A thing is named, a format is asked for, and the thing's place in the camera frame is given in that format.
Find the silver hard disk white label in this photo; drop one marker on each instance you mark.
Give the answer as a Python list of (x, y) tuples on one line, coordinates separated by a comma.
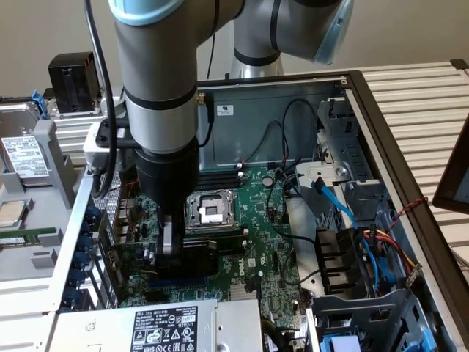
[(25, 157)]

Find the black CPU cooler block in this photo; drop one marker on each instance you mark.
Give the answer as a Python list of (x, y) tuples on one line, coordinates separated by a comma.
[(73, 82)]

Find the silver CPU chip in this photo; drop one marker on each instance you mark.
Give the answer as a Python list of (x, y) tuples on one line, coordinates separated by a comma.
[(11, 213)]

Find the white case label sticker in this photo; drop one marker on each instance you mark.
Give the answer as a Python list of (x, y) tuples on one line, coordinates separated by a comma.
[(226, 110)]

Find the blue card latch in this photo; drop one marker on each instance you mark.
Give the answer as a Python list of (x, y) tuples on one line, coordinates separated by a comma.
[(94, 213), (81, 260), (72, 296), (77, 277), (86, 243)]

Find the green loose RAM stick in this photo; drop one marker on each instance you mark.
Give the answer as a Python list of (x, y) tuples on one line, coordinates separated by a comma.
[(22, 237)]

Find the grey power supply with label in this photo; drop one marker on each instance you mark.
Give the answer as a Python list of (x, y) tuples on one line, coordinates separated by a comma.
[(165, 326)]

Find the silver chipset heatsink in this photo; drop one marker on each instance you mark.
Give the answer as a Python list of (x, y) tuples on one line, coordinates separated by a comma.
[(242, 292)]

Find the grey parts rack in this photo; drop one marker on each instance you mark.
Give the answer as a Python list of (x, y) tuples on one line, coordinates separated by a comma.
[(47, 256)]

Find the grey metal disk bay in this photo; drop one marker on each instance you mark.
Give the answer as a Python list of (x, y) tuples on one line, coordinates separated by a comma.
[(348, 161)]

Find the grey blue drive cage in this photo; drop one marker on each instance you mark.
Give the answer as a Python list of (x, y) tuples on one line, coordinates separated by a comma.
[(366, 322)]

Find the silver coin battery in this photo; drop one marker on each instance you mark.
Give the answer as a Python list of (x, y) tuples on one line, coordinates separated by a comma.
[(267, 180)]

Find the dark framed monitor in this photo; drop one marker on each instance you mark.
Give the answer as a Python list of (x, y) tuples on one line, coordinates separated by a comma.
[(454, 183)]

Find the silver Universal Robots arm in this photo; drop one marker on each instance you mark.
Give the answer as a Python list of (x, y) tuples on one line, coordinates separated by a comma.
[(157, 73)]

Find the blue disk bracket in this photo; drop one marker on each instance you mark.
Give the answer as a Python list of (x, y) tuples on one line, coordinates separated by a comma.
[(39, 104)]

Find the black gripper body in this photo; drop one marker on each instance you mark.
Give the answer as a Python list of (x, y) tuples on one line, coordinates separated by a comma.
[(166, 176)]

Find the silver CPU socket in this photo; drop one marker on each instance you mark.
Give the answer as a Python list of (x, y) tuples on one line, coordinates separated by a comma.
[(212, 210)]

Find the green Dell motherboard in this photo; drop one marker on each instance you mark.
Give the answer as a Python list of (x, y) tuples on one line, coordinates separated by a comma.
[(256, 220)]

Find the open grey PC case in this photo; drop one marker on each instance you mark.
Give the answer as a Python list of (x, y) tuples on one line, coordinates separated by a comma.
[(256, 128)]

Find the blue expansion slot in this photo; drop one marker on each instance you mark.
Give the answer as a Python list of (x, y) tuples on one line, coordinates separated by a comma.
[(179, 282)]

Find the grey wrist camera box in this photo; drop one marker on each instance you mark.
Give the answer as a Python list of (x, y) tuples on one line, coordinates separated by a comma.
[(96, 148)]

